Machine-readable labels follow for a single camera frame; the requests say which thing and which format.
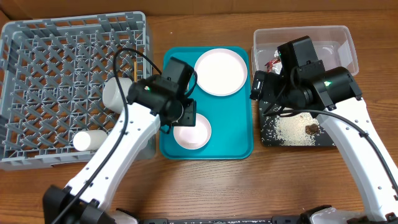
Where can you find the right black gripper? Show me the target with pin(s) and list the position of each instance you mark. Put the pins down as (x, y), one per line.
(270, 81)

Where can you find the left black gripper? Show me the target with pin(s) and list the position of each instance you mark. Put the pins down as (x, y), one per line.
(189, 117)

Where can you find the red snack wrapper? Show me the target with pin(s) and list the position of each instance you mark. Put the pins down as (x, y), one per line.
(275, 65)

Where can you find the small pink saucer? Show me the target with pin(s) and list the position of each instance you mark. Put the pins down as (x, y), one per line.
(193, 137)

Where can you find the wooden chopstick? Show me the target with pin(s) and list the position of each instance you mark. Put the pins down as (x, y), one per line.
(135, 71)

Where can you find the grey bowl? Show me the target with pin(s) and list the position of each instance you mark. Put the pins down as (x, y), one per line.
(111, 95)

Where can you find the white cup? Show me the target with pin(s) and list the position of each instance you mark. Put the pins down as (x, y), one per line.
(90, 140)

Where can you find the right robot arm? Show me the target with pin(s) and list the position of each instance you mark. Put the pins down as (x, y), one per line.
(334, 98)

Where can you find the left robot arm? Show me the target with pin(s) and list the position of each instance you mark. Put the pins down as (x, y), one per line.
(150, 104)

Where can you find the black tray with rice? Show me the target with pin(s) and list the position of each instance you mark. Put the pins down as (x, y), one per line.
(290, 131)

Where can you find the large white plate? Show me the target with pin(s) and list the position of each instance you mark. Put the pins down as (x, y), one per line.
(221, 72)

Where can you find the brown food scrap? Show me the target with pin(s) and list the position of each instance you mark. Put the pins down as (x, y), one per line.
(312, 129)

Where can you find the clear plastic bin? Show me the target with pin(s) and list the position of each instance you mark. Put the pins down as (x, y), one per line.
(333, 44)

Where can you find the grey plastic dish rack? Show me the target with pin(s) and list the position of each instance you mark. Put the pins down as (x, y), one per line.
(53, 72)

